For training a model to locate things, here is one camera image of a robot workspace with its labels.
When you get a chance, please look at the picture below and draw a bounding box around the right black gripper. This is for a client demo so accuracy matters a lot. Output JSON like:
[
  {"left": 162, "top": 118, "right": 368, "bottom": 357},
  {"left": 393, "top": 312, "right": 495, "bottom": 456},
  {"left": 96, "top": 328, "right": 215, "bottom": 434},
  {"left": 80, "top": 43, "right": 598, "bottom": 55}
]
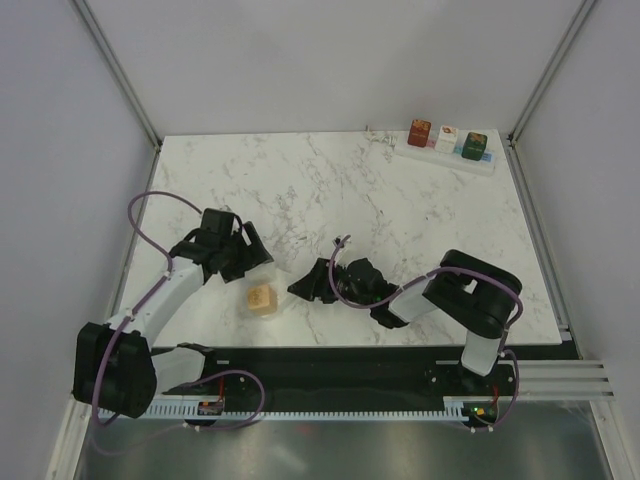
[{"left": 287, "top": 257, "right": 373, "bottom": 308}]

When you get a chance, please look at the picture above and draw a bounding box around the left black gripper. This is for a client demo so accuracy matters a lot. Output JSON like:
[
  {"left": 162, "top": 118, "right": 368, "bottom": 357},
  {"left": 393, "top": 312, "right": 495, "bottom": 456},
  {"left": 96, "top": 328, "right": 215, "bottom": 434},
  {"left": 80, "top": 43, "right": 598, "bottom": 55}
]
[{"left": 219, "top": 222, "right": 272, "bottom": 283}]

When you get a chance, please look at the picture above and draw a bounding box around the white cube socket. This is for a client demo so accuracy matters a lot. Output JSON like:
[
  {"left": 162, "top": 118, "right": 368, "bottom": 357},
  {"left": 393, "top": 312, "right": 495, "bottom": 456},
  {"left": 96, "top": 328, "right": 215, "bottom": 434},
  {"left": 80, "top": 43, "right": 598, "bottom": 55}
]
[{"left": 238, "top": 263, "right": 293, "bottom": 319}]

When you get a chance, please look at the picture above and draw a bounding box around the beige cube plug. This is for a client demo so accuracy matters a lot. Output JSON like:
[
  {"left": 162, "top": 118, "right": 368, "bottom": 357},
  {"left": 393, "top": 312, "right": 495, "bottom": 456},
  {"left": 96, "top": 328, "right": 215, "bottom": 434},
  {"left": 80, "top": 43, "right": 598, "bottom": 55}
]
[{"left": 247, "top": 284, "right": 278, "bottom": 316}]

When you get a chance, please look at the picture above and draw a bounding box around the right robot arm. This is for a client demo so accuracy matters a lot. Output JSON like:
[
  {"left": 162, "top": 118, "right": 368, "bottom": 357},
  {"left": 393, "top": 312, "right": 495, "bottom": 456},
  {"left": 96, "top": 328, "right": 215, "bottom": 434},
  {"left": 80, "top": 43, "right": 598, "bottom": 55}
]
[{"left": 287, "top": 249, "right": 523, "bottom": 394}]

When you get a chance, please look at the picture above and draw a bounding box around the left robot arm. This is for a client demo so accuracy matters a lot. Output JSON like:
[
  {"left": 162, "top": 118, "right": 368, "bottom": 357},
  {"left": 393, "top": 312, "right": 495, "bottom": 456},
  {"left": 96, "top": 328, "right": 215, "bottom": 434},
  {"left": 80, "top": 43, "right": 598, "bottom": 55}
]
[{"left": 72, "top": 209, "right": 273, "bottom": 418}]

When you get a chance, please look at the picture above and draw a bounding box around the red cube plug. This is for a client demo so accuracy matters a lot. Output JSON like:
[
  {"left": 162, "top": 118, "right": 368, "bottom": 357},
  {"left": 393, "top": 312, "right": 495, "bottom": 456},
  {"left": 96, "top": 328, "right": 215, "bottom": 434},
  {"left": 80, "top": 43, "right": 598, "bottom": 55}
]
[{"left": 407, "top": 119, "right": 432, "bottom": 148}]

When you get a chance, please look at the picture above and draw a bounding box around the white cube plug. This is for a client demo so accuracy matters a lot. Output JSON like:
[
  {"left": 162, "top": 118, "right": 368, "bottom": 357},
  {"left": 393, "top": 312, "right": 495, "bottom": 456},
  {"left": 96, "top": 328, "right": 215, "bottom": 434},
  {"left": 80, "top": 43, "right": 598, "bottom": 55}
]
[{"left": 434, "top": 125, "right": 458, "bottom": 154}]

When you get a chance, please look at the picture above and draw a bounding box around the green cube plug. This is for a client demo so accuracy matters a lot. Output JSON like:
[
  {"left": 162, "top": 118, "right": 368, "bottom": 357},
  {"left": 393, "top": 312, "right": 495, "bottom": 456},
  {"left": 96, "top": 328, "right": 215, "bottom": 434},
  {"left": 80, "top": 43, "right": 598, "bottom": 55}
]
[{"left": 461, "top": 131, "right": 488, "bottom": 161}]

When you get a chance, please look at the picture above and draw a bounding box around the white power strip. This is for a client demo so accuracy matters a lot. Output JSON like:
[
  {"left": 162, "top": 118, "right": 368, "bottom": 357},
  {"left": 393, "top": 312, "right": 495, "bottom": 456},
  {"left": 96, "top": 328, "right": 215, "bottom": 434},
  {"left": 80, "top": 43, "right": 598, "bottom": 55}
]
[{"left": 394, "top": 132, "right": 496, "bottom": 176}]

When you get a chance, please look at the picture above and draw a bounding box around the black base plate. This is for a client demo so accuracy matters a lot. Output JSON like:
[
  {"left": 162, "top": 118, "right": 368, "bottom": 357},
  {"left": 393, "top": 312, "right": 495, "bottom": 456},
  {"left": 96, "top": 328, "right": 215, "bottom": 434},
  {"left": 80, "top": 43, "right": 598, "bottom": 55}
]
[{"left": 170, "top": 347, "right": 515, "bottom": 411}]

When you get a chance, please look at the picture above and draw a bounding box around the white cable duct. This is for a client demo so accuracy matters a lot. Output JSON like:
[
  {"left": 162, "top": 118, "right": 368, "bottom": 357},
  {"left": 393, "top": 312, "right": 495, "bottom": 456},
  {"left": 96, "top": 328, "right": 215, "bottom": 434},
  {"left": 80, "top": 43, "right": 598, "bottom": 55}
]
[{"left": 92, "top": 397, "right": 475, "bottom": 419}]

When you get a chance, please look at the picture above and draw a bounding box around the aluminium frame rail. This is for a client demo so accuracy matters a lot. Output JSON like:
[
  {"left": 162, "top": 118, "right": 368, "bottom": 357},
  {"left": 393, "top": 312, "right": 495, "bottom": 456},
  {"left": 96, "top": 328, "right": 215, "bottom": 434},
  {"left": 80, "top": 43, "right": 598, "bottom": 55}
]
[{"left": 69, "top": 357, "right": 617, "bottom": 399}]

